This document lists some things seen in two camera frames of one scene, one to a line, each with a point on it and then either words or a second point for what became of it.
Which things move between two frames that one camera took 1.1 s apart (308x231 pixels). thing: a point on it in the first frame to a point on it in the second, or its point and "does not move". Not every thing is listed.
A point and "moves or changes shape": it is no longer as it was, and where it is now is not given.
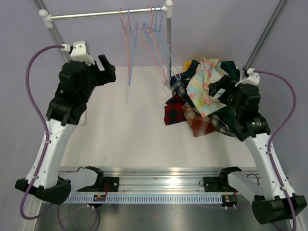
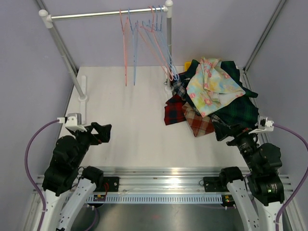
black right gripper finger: x=216 y=89 to x=222 y=131
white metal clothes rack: x=46 y=18 does not move
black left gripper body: x=99 y=77 to x=86 y=139
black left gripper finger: x=106 y=64 to x=104 y=134
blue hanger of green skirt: x=133 y=35 moves or changes shape
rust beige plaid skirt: x=199 y=125 does not move
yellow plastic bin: x=186 y=64 does not move
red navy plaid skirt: x=173 y=111 does not move
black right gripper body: x=230 y=96 to x=245 y=143
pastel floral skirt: x=207 y=69 does not move
